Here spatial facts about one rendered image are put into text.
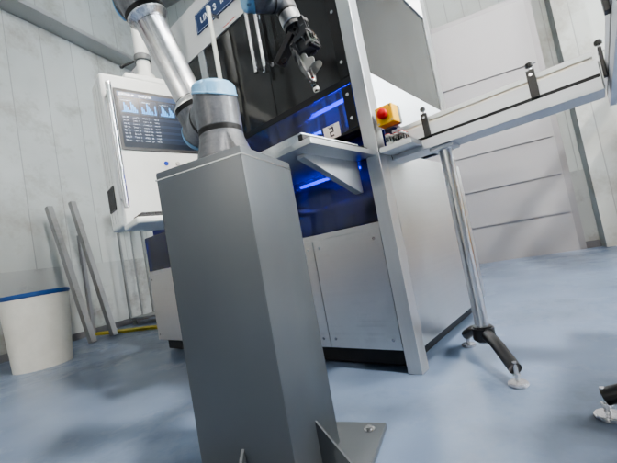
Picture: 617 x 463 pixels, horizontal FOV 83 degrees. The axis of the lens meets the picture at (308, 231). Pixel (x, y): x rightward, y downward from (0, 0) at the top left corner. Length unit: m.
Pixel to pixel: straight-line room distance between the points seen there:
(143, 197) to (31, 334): 2.02
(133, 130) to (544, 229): 4.41
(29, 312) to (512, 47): 5.68
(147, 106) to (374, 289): 1.43
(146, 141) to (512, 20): 4.62
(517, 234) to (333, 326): 3.64
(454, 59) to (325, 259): 4.15
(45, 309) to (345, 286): 2.68
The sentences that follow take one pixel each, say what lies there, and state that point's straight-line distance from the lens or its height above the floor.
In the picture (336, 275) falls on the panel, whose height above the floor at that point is 0.41.
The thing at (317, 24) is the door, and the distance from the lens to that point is 1.77.
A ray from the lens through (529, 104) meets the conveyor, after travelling 1.40.
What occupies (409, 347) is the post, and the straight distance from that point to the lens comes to 1.47.
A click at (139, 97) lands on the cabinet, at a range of 2.07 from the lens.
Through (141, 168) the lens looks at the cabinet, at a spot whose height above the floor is 1.08.
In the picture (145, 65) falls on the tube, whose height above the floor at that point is 1.66.
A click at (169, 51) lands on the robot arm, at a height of 1.16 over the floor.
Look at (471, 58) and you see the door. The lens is 5.34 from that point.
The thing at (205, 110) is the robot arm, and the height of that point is 0.93.
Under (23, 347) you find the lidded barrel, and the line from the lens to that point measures 3.67.
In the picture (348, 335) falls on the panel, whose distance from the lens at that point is 1.61.
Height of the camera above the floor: 0.53
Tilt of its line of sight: 3 degrees up
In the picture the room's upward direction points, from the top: 10 degrees counter-clockwise
